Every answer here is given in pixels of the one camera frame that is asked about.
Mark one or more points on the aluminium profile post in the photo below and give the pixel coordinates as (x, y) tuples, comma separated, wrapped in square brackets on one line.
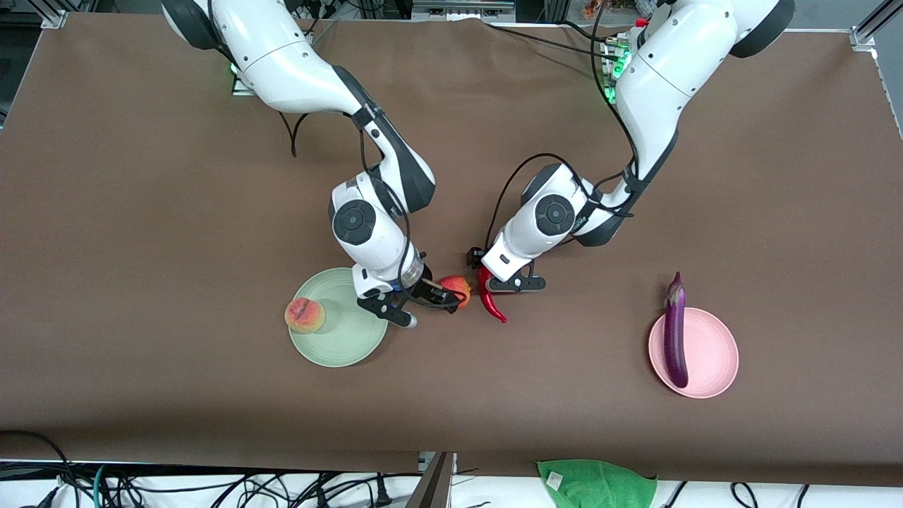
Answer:
[(434, 487)]

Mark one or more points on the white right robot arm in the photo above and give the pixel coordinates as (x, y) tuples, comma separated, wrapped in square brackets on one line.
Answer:
[(282, 63)]

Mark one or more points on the red chili pepper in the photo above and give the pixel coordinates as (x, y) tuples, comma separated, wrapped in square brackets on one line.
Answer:
[(490, 300)]

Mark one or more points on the aluminium frame corner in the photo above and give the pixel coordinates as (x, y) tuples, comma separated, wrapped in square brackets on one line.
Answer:
[(871, 28)]

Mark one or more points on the light green round plate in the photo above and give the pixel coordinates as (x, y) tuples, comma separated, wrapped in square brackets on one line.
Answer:
[(346, 339)]

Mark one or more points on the black power plug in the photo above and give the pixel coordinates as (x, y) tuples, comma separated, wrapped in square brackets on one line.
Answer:
[(382, 492)]

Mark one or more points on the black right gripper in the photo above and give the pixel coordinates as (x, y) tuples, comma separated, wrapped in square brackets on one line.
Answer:
[(427, 291)]

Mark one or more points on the red pomegranate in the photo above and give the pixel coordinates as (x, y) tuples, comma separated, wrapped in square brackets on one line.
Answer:
[(457, 284)]

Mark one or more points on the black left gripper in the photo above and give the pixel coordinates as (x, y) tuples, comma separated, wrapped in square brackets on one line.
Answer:
[(477, 256)]

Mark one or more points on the green cloth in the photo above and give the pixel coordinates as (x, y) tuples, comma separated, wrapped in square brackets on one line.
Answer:
[(596, 485)]

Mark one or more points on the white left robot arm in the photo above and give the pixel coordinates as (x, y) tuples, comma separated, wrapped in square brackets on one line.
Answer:
[(663, 77)]

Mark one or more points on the peach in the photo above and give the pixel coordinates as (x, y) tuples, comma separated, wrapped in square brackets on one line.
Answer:
[(305, 316)]

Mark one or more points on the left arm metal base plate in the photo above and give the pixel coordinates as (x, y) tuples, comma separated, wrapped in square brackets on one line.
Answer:
[(608, 88)]

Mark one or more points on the grey metal box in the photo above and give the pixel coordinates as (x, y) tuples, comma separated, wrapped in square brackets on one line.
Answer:
[(462, 8)]

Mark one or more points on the pink round plate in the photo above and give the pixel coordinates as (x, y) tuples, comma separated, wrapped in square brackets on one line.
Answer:
[(709, 353)]

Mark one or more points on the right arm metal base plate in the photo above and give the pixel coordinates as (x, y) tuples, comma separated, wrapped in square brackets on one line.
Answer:
[(242, 90)]

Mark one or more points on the purple eggplant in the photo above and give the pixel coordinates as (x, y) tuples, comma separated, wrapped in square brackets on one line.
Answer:
[(675, 339)]

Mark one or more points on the brown table cover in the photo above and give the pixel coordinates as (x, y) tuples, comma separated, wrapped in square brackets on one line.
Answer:
[(141, 353)]

